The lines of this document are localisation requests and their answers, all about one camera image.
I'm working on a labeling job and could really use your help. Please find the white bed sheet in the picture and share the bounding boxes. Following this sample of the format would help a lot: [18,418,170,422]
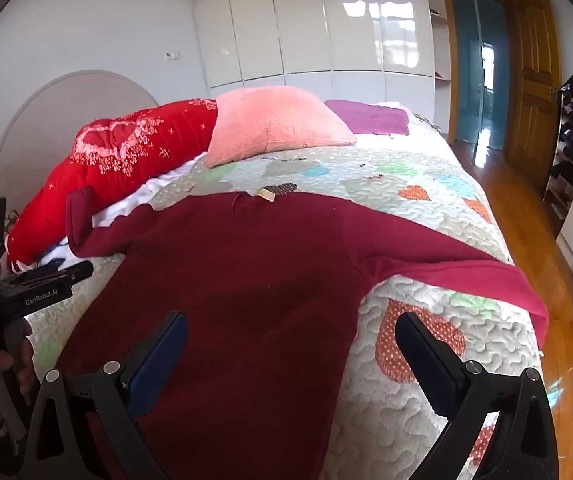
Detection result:
[91,152,207,233]

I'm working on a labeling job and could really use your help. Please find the red embroidered bolster pillow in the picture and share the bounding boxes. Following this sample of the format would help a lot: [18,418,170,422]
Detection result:
[4,99,220,266]

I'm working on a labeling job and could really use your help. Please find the pink ribbed pillow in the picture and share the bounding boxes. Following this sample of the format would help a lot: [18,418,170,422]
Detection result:
[205,86,358,169]

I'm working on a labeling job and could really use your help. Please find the purple pillow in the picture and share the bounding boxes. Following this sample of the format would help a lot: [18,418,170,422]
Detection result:
[324,99,411,137]

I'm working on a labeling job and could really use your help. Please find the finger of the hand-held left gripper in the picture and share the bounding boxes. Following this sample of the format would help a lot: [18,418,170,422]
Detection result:
[11,259,95,289]

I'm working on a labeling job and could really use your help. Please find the maroon sweater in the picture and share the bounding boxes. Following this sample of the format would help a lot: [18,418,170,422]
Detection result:
[59,186,551,480]

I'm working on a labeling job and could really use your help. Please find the patchwork heart bedspread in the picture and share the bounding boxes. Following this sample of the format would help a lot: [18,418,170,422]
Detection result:
[26,105,544,480]

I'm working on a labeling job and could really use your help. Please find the round white headboard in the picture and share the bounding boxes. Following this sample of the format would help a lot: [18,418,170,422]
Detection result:
[0,71,160,211]

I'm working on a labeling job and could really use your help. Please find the white open wall shelf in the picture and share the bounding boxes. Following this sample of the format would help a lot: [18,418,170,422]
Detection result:
[429,0,453,136]

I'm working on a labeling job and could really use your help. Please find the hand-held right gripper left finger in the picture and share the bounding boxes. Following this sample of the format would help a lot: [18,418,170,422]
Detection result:
[18,311,190,480]

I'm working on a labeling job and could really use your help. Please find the glossy white wardrobe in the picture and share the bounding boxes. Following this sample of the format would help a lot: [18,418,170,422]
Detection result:
[191,0,437,92]

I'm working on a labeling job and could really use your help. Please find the wooden door frame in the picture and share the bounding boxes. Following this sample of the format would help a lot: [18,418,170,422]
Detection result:
[439,0,553,153]

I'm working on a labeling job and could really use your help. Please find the wooden door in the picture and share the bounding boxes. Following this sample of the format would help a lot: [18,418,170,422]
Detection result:
[507,0,564,188]

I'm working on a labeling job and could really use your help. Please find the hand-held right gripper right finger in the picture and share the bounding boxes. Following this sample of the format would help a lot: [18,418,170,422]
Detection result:
[395,311,560,480]

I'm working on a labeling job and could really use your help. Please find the teal glass door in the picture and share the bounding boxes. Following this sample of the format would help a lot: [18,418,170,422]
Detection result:
[450,0,509,152]

